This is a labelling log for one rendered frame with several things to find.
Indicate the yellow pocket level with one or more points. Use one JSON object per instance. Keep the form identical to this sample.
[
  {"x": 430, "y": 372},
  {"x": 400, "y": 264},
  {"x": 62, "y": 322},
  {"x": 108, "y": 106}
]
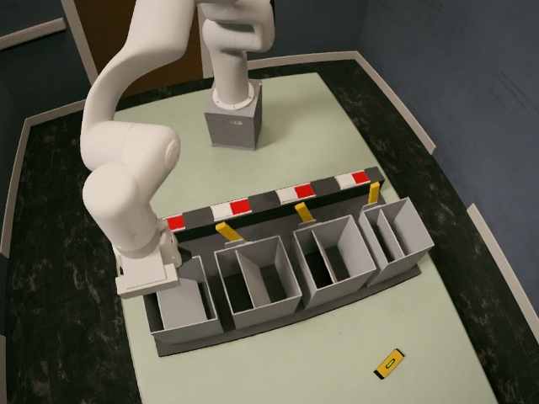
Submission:
[{"x": 388, "y": 364}]

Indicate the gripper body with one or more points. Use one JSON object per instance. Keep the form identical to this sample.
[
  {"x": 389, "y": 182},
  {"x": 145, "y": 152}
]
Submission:
[{"x": 168, "y": 249}]

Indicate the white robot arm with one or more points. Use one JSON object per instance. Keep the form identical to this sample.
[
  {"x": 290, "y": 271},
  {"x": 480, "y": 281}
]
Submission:
[{"x": 139, "y": 157}]

